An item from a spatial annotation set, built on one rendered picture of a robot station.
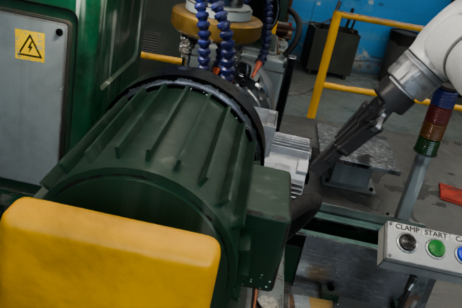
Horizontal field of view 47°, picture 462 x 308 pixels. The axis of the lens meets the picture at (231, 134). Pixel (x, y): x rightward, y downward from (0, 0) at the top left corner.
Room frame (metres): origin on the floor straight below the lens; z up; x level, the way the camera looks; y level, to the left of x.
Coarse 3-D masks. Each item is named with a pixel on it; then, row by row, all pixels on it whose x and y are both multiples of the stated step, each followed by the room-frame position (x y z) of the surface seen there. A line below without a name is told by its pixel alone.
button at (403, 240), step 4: (400, 236) 0.79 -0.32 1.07; (404, 236) 0.79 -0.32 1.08; (408, 236) 0.79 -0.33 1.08; (412, 236) 0.79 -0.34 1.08; (400, 240) 0.78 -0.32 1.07; (404, 240) 0.78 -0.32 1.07; (408, 240) 0.79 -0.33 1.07; (412, 240) 0.79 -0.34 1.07; (400, 244) 0.78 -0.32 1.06; (404, 244) 0.78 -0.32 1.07; (408, 244) 0.78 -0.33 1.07; (412, 244) 0.78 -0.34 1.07; (416, 244) 0.78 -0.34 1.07; (404, 248) 0.77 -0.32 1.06; (408, 248) 0.77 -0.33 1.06; (412, 248) 0.78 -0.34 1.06
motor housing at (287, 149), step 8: (280, 136) 1.04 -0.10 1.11; (288, 136) 1.05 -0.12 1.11; (296, 136) 1.07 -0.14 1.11; (272, 144) 1.01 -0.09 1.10; (280, 144) 1.01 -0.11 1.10; (288, 144) 1.01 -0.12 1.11; (296, 144) 1.02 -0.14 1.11; (304, 144) 1.03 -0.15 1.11; (272, 152) 1.01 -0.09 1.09; (280, 152) 1.00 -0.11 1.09; (288, 152) 1.00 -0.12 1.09; (296, 152) 1.00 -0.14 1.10; (304, 152) 1.00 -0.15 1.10; (272, 160) 0.99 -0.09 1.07; (280, 160) 0.99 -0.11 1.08; (288, 160) 0.99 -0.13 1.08; (296, 160) 1.00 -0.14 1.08; (304, 160) 1.00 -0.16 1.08; (296, 176) 0.97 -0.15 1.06; (304, 176) 0.97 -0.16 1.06; (296, 184) 0.95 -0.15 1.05; (296, 192) 0.95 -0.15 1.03
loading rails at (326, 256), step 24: (336, 216) 1.09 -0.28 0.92; (360, 216) 1.10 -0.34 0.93; (384, 216) 1.11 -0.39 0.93; (288, 240) 0.97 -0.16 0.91; (312, 240) 0.96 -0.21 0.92; (336, 240) 0.96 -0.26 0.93; (360, 240) 1.07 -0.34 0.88; (288, 264) 0.97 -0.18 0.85; (312, 264) 0.96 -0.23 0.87; (336, 264) 0.96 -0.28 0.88; (360, 264) 0.96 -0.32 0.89; (312, 288) 0.96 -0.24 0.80; (336, 288) 0.96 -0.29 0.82; (360, 288) 0.96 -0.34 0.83; (384, 288) 0.96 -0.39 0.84; (432, 288) 0.95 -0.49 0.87
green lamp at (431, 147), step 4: (420, 136) 1.32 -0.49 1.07; (420, 140) 1.32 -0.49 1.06; (424, 140) 1.31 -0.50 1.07; (428, 140) 1.30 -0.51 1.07; (416, 144) 1.33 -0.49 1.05; (420, 144) 1.31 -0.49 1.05; (424, 144) 1.31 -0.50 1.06; (428, 144) 1.30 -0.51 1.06; (432, 144) 1.30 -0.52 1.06; (436, 144) 1.31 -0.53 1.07; (416, 148) 1.32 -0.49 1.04; (420, 148) 1.31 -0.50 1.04; (424, 148) 1.31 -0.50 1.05; (428, 148) 1.30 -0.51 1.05; (432, 148) 1.30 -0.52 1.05; (436, 148) 1.31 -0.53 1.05; (420, 152) 1.31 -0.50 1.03; (424, 152) 1.30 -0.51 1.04; (428, 152) 1.30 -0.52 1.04; (432, 152) 1.30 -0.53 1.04; (436, 152) 1.31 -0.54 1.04
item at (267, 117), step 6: (258, 108) 1.09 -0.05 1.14; (258, 114) 1.09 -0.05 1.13; (264, 114) 1.09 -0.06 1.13; (270, 114) 1.07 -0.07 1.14; (276, 114) 1.07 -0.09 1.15; (264, 120) 1.09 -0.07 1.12; (270, 120) 1.07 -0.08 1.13; (276, 120) 1.03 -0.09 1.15; (264, 126) 0.99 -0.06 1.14; (270, 126) 0.99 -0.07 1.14; (264, 132) 0.99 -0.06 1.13; (270, 132) 0.99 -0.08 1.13; (270, 138) 0.99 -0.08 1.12; (270, 144) 0.99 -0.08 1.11; (270, 150) 0.99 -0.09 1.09
